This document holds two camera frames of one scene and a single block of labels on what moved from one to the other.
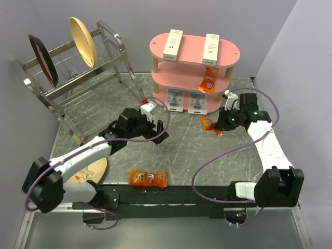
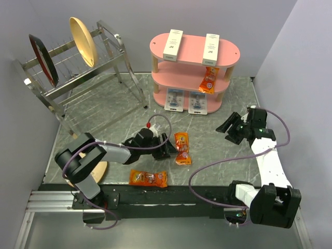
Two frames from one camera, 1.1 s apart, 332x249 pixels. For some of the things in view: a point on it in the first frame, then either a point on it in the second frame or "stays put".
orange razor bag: (208, 84) stays put
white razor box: (173, 44) stays put
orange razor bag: (209, 125) to (181, 139)
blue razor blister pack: (175, 99) stays put
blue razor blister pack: (197, 102) stays put
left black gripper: (150, 125) to (165, 152)
